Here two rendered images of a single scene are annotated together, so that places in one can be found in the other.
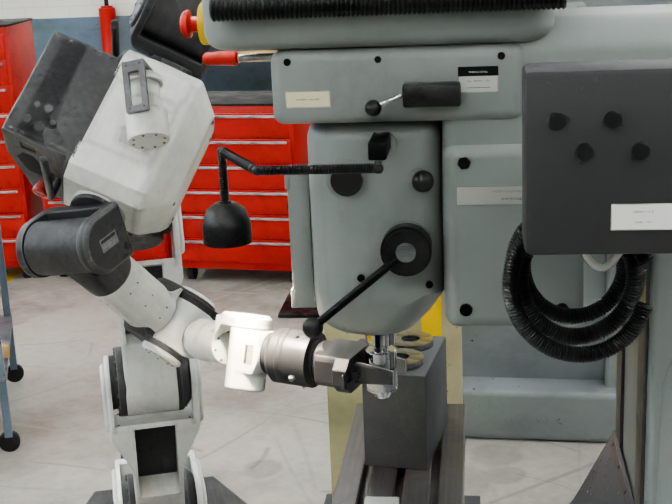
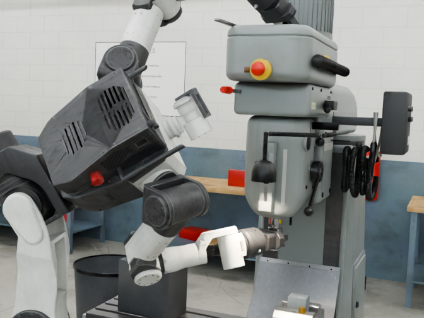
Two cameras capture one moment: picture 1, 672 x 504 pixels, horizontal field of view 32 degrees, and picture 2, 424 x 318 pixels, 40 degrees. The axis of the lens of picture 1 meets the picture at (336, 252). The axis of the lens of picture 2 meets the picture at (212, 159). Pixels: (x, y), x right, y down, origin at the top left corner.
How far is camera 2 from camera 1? 2.30 m
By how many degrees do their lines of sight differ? 74
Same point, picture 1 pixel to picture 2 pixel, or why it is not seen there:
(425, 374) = not seen: hidden behind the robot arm
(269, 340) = (249, 235)
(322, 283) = (296, 192)
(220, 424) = not seen: outside the picture
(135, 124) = (206, 123)
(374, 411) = (171, 289)
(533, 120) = (407, 108)
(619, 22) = not seen: hidden behind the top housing
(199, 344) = (187, 258)
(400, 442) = (179, 302)
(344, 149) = (308, 129)
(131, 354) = (57, 306)
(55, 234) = (188, 194)
